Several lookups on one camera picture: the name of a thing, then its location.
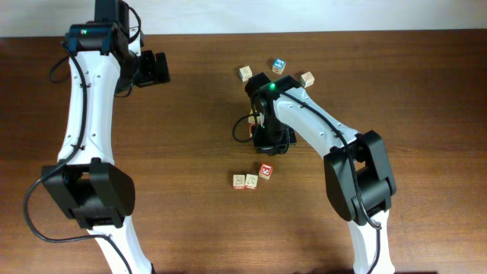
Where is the red letter E block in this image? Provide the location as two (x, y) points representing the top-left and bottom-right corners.
(258, 163), (273, 180)

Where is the plain wooden picture block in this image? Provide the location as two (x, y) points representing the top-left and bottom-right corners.
(245, 174), (259, 190)

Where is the green edged wooden block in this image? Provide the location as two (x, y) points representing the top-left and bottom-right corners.
(233, 174), (246, 190)
(300, 72), (315, 88)

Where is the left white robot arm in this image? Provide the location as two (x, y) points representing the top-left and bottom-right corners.
(39, 1), (170, 273)

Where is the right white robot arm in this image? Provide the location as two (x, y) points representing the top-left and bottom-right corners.
(245, 73), (396, 273)

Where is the red letter U block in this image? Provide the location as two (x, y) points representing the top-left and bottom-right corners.
(249, 124), (255, 138)

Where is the yellow wooden block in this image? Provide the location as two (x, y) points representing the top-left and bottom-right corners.
(248, 111), (261, 125)

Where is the plain wooden block far left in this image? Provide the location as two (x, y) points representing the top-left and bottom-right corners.
(239, 65), (253, 81)

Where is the blue number five block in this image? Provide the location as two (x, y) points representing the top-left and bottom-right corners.
(272, 59), (286, 75)

